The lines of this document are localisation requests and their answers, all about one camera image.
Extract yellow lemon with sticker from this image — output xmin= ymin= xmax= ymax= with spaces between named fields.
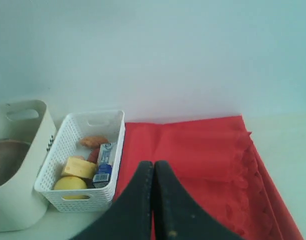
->
xmin=53 ymin=176 xmax=89 ymax=200

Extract white perforated plastic basket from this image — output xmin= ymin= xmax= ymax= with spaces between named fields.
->
xmin=34 ymin=110 xmax=126 ymax=213

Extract cream plastic storage bin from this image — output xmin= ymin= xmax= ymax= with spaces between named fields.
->
xmin=0 ymin=100 xmax=56 ymax=232

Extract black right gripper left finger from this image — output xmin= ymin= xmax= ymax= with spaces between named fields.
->
xmin=72 ymin=161 xmax=153 ymax=240

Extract red sausage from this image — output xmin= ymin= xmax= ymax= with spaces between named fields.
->
xmin=87 ymin=148 xmax=100 ymax=164

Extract blue white milk carton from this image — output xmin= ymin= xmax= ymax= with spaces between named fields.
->
xmin=92 ymin=142 xmax=117 ymax=189

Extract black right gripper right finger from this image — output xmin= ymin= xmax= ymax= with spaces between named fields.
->
xmin=154 ymin=160 xmax=242 ymax=240

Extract yellow cheese wedge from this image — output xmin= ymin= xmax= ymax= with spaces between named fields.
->
xmin=61 ymin=156 xmax=97 ymax=179

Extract red scalloped table cloth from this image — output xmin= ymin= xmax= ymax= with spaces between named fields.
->
xmin=115 ymin=116 xmax=302 ymax=240

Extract round wooden plate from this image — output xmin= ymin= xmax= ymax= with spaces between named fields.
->
xmin=0 ymin=140 xmax=30 ymax=187

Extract fried chicken nugget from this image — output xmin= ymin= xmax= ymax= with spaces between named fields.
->
xmin=79 ymin=135 xmax=109 ymax=149

